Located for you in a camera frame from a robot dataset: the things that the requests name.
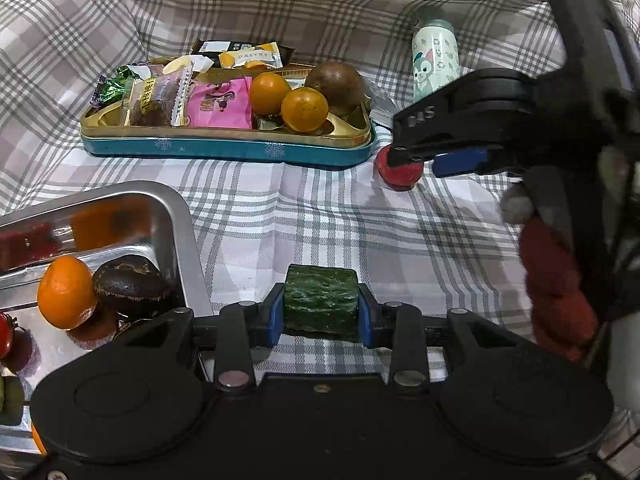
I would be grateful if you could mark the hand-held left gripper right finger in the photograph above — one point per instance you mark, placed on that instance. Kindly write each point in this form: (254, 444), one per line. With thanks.
(365, 317)

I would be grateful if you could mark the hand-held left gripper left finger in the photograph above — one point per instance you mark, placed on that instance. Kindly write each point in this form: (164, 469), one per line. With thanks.
(275, 316)

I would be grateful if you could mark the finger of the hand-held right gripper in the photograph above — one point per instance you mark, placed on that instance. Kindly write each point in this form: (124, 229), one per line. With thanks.
(460, 162)
(460, 115)

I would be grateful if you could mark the green cucumber piece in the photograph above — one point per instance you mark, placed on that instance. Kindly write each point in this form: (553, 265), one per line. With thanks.
(320, 305)
(10, 400)

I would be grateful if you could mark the red round fruit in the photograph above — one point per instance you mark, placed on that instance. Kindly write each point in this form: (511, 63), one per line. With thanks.
(400, 177)

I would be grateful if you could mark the dark brown passion fruit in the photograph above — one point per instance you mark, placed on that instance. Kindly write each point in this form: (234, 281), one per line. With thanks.
(130, 282)

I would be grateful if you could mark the stainless steel tray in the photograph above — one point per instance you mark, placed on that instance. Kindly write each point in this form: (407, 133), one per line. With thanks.
(150, 200)

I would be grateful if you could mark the oval orange kumquat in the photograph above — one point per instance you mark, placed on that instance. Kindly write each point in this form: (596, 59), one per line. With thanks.
(67, 292)

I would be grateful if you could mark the orange mandarin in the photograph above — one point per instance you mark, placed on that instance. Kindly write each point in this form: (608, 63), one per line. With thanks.
(304, 110)
(270, 92)
(38, 440)

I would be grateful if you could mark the red cherry tomato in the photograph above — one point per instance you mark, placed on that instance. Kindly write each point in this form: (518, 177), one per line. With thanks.
(4, 335)

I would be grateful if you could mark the person's right hand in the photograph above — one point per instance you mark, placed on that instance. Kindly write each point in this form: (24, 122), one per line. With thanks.
(555, 290)

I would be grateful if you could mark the mint green printed bottle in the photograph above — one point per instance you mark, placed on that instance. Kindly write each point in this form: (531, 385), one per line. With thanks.
(435, 60)

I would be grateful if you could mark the clear plastic wrapper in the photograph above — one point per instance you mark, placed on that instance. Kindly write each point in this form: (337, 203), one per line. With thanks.
(381, 105)

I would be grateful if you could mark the plaid bedsheet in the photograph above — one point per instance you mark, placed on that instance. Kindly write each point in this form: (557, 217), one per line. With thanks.
(325, 220)

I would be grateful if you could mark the large brown round fruit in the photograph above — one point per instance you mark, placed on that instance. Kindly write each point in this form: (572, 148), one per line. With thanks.
(337, 85)

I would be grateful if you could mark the teal and gold tin box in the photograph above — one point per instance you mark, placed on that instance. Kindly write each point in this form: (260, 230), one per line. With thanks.
(225, 150)

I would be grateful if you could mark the pink snack packet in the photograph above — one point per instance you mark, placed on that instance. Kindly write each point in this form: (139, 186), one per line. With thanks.
(220, 105)

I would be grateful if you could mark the yellow pastry packet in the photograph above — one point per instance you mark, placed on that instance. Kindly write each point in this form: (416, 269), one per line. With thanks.
(250, 54)

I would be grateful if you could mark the clear wrapped snack bar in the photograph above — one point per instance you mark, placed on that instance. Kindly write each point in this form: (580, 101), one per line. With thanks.
(180, 100)

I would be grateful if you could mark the clear packet of dates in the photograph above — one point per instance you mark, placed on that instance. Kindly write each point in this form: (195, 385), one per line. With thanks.
(147, 100)

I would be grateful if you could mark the black snack packet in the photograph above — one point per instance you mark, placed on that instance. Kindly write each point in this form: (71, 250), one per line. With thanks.
(210, 47)

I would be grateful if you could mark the white candy wrapper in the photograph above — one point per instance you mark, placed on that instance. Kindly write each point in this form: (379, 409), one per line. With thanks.
(182, 65)

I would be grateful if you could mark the green foil candy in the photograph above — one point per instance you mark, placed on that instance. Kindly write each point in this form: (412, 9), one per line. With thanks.
(116, 87)

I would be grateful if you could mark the plaid pillow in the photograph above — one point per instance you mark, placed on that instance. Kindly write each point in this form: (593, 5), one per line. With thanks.
(50, 35)

